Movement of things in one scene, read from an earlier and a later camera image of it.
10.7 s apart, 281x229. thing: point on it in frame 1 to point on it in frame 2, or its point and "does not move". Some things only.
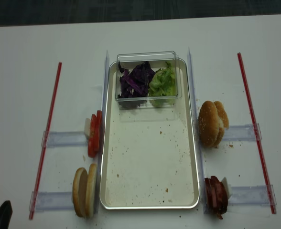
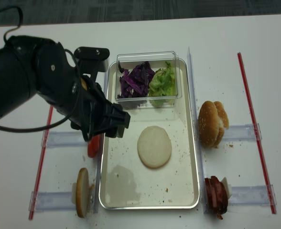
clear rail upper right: x=241 y=133 does not move
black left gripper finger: x=1 y=219 to x=94 y=115
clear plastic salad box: x=147 y=80 does not move
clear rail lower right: x=256 y=195 does not move
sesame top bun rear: x=222 y=121 does not move
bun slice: x=91 y=191 to x=154 y=147
